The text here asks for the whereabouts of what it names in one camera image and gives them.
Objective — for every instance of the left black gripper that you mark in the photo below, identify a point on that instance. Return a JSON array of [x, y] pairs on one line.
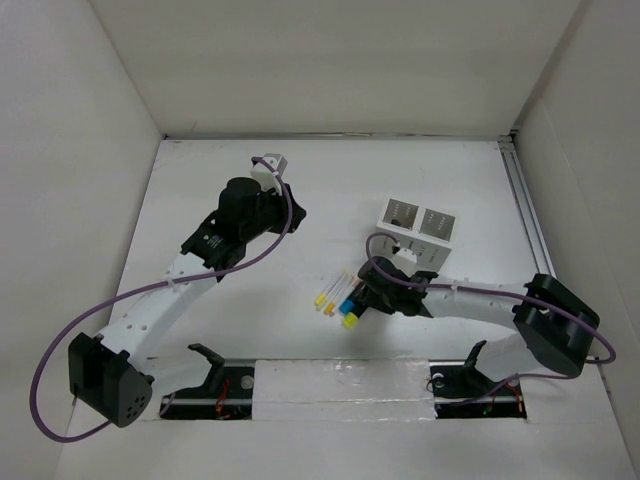
[[279, 201]]

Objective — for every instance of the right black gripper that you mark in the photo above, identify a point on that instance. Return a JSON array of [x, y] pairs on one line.
[[376, 302]]

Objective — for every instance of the blue cap black marker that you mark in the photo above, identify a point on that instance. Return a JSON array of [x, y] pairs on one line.
[[349, 302]]

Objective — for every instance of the pink cap white pen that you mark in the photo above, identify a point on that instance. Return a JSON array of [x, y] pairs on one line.
[[347, 291]]

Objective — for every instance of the yellow-green cap black marker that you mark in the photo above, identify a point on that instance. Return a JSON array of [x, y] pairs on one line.
[[351, 319]]

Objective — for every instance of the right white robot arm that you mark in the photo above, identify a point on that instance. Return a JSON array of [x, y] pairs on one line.
[[552, 328]]

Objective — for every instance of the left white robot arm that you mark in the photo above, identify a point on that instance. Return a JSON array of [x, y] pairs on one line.
[[113, 371]]

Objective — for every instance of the white slotted desk organizer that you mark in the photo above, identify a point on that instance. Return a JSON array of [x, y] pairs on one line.
[[426, 232]]

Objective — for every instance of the orange-yellow cap white pen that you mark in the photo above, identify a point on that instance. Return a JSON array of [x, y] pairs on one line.
[[332, 297]]

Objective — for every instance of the yellow cap white pen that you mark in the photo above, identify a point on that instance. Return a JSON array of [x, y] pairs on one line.
[[321, 298]]

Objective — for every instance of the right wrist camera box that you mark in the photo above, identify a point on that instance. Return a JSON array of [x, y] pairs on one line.
[[405, 260]]

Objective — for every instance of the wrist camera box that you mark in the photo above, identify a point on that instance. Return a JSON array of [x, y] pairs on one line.
[[265, 169], [405, 260]]

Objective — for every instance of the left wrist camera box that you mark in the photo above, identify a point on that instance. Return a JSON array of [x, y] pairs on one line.
[[265, 169]]

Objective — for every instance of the aluminium rail right side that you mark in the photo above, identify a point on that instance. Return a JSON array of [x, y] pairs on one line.
[[525, 206]]

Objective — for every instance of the front metal rail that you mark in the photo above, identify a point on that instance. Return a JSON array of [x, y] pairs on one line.
[[403, 390]]

